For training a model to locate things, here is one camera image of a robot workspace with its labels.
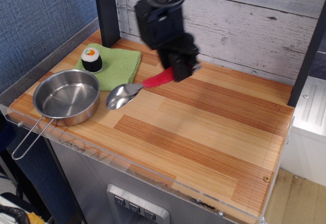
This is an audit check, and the black left vertical post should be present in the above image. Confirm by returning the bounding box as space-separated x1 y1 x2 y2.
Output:
96 0 120 47

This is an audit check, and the red handled metal spoon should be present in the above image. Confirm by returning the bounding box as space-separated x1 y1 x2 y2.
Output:
106 67 174 110

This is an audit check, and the black right vertical post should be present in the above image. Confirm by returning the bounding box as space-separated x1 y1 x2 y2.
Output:
287 0 326 107

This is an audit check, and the black vertical post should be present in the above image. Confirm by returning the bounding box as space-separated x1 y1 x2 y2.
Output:
96 0 120 47
287 0 326 107

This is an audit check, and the steel dispenser button panel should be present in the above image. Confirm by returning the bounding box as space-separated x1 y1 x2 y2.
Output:
106 184 170 223

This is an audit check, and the white ribbed appliance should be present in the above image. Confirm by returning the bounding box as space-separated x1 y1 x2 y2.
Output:
280 76 325 186

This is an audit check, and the stainless steel pan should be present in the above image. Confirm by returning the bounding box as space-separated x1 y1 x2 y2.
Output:
11 69 100 161

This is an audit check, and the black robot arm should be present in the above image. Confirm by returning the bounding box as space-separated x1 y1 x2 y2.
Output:
134 0 200 81

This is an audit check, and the black braided cable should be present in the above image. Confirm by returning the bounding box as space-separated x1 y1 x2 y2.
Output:
0 204 30 224

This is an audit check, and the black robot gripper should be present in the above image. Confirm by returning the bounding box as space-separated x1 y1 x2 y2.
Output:
134 0 201 82

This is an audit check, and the clear acrylic table guard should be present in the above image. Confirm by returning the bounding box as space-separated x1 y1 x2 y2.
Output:
1 100 292 223

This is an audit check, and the plush sushi roll toy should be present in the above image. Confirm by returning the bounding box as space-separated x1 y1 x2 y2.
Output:
81 47 103 73

